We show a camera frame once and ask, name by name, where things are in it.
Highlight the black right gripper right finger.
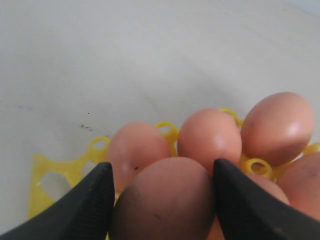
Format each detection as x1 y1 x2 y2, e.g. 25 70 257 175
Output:
213 158 320 240

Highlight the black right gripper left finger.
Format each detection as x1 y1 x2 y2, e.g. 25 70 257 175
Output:
0 162 115 240

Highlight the brown egg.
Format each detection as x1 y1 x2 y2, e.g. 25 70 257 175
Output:
241 92 315 167
109 157 215 240
177 108 242 174
209 173 291 240
106 121 172 193
276 152 320 220

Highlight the yellow plastic egg tray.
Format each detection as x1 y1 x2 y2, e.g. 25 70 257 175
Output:
26 107 320 240

